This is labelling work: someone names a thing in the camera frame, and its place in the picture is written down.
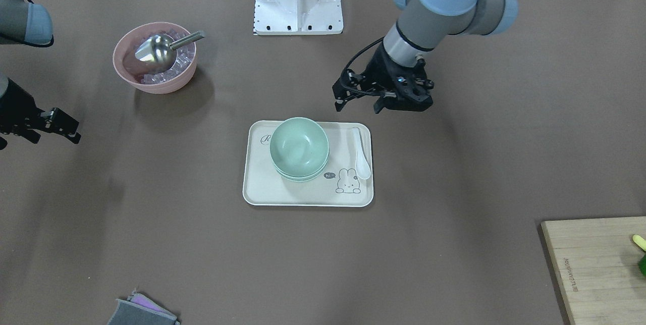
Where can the yellow plastic knife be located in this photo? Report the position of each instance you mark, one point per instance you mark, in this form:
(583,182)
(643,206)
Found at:
(639,241)

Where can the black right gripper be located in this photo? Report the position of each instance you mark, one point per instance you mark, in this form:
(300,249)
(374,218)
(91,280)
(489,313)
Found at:
(15,109)

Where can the green lime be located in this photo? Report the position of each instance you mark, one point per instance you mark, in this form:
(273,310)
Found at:
(642,265)

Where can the cream rabbit serving tray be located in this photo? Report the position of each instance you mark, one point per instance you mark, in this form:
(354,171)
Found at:
(338,185)

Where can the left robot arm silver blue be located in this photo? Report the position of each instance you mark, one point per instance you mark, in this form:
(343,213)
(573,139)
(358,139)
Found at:
(422,25)

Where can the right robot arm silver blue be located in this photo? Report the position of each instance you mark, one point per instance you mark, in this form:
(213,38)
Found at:
(26,23)

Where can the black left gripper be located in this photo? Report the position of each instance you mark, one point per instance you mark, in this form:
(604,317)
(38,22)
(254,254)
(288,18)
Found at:
(380,69)

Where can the wooden cutting board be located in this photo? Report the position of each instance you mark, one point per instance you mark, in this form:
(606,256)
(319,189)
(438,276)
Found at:
(595,262)

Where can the metal ice scoop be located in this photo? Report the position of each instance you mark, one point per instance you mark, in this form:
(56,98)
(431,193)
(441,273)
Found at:
(158,53)

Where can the white ceramic spoon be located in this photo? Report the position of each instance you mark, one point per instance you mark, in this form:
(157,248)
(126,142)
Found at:
(361,164)

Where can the white camera pillar base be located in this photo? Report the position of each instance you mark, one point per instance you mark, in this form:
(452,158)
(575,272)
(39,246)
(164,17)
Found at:
(297,17)

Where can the green bowl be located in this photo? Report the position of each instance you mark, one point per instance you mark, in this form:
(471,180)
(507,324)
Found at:
(299,139)
(298,169)
(300,179)

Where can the green bowl on tray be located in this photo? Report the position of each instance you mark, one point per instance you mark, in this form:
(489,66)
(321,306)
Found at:
(300,179)

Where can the grey purple cloth stack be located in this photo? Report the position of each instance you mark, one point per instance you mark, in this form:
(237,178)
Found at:
(138,308)

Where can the pink bowl with ice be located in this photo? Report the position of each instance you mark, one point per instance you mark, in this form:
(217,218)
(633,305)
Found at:
(170,81)

